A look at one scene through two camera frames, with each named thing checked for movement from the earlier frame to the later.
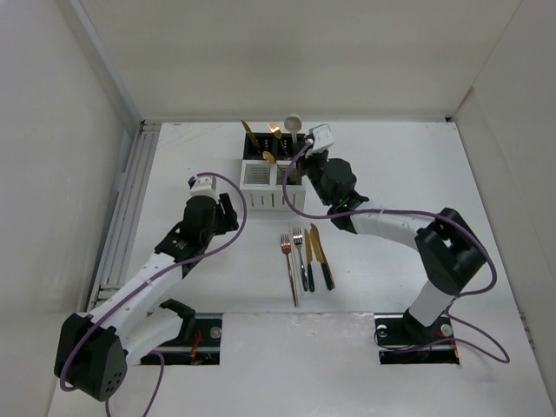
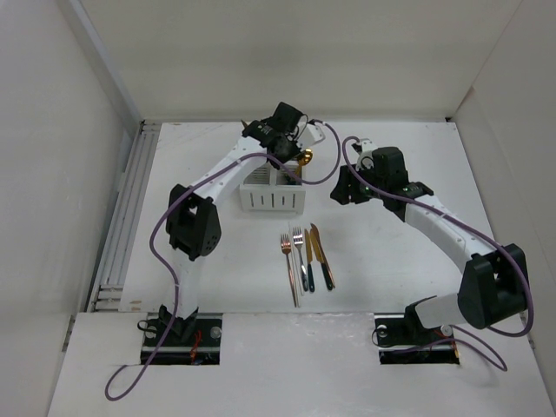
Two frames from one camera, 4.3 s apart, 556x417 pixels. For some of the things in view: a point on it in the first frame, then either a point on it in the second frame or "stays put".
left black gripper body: [222, 221] to [291, 148]
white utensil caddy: [261, 186] stays put
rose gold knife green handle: [309, 261] stays put
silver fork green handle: [298, 241] stays put
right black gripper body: [314, 164] to [359, 193]
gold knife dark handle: [313, 228] stays put
